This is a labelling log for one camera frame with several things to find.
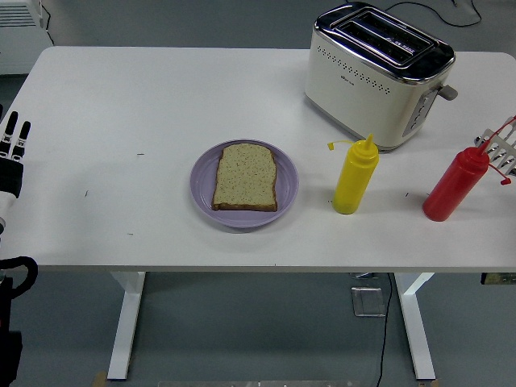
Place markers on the slice of bread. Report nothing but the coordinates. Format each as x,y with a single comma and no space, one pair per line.
246,177

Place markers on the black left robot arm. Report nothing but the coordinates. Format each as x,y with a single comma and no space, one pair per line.
8,322

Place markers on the black table control panel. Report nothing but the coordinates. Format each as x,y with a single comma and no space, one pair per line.
500,278

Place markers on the red squeeze bottle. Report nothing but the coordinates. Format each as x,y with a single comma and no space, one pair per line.
453,185

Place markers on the silver metal rack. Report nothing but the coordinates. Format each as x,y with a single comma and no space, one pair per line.
504,155

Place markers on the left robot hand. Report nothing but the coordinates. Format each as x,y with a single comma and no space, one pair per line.
10,177

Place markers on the cream and chrome toaster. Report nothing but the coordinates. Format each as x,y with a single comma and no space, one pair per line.
354,96

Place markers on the white table leg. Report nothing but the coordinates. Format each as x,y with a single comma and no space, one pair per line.
417,322
125,322

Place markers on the silver floor socket plate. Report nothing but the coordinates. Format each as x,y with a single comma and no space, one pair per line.
367,302

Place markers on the yellow squeeze bottle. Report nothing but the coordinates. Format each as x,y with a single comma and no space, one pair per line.
354,181

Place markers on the purple round plate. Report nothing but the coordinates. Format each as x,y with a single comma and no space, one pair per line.
288,181

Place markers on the white ribbed appliance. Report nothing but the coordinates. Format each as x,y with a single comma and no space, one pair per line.
20,36

